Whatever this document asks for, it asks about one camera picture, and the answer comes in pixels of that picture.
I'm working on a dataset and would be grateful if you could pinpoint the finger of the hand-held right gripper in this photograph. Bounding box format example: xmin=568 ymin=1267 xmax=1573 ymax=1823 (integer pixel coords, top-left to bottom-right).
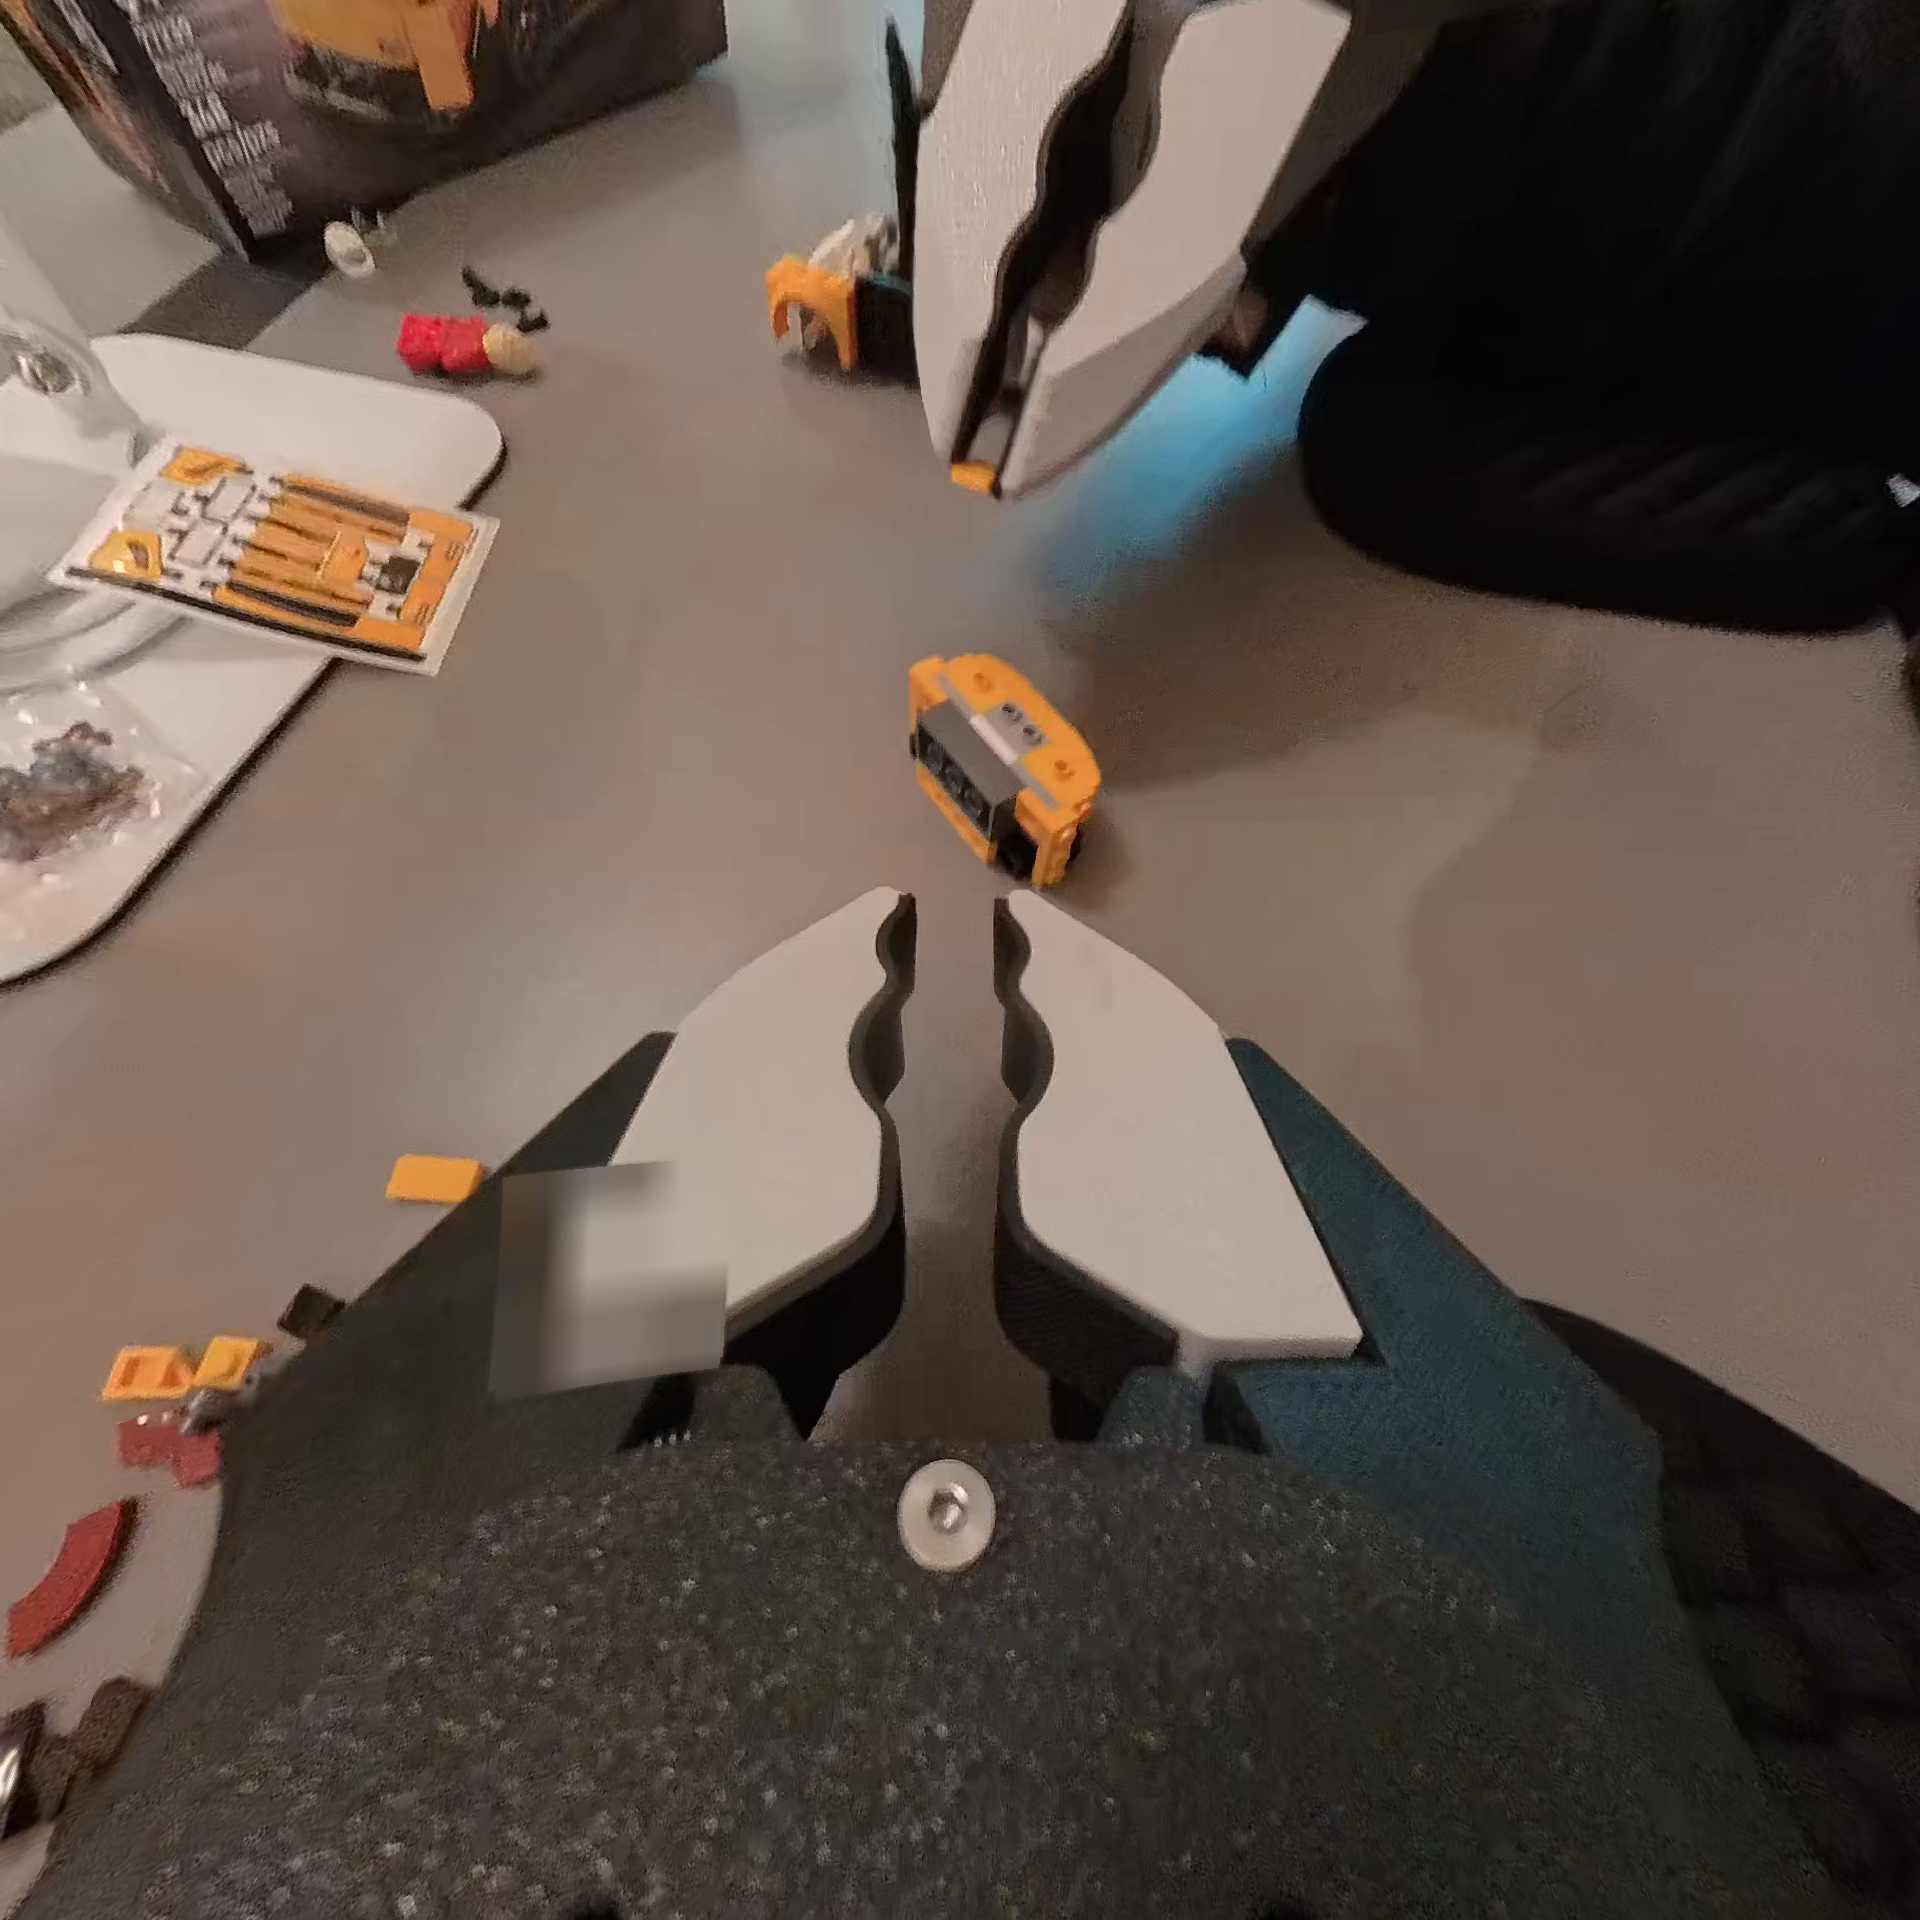
xmin=909 ymin=0 xmax=1186 ymax=467
xmin=995 ymin=0 xmax=1355 ymax=500

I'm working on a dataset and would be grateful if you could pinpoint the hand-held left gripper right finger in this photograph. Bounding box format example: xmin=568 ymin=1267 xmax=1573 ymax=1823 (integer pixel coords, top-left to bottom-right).
xmin=989 ymin=889 xmax=1365 ymax=1440

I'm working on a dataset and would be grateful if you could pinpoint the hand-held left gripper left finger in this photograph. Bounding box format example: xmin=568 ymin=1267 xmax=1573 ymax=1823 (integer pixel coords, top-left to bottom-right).
xmin=608 ymin=884 xmax=922 ymax=1440

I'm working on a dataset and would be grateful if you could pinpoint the black lego chassis assembly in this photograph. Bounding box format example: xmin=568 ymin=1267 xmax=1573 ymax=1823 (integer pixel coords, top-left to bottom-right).
xmin=766 ymin=210 xmax=922 ymax=388

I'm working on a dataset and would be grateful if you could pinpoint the orange lego car section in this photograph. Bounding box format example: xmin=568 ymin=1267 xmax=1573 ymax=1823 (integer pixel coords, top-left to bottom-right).
xmin=908 ymin=651 xmax=1104 ymax=889

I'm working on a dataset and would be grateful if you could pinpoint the person's right forearm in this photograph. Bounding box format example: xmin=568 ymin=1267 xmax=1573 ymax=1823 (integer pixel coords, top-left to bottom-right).
xmin=1297 ymin=0 xmax=1920 ymax=633

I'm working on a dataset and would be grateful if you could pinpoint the red lego minifigure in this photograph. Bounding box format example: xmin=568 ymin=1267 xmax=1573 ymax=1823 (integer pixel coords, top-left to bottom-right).
xmin=398 ymin=311 xmax=540 ymax=380

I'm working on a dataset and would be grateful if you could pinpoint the black lego set box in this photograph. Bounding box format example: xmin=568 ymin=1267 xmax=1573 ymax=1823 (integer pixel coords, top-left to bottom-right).
xmin=0 ymin=0 xmax=732 ymax=260

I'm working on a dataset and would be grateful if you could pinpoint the pile of small lego pieces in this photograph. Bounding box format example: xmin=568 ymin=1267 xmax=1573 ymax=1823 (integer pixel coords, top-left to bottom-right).
xmin=0 ymin=1282 xmax=347 ymax=1840

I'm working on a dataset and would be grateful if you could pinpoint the orange sticker sheet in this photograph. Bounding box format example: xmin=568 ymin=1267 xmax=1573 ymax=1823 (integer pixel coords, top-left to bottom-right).
xmin=46 ymin=439 xmax=501 ymax=676

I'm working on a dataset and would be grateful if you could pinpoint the white book stand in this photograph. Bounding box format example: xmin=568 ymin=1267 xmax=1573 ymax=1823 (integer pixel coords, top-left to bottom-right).
xmin=0 ymin=210 xmax=508 ymax=987

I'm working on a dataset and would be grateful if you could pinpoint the clear bag of dark pieces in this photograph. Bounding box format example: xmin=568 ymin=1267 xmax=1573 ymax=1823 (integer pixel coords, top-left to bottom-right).
xmin=0 ymin=681 xmax=204 ymax=940

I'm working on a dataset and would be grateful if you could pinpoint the black quilted cloth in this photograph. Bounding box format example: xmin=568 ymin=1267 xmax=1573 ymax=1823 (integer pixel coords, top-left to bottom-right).
xmin=1529 ymin=1296 xmax=1920 ymax=1920

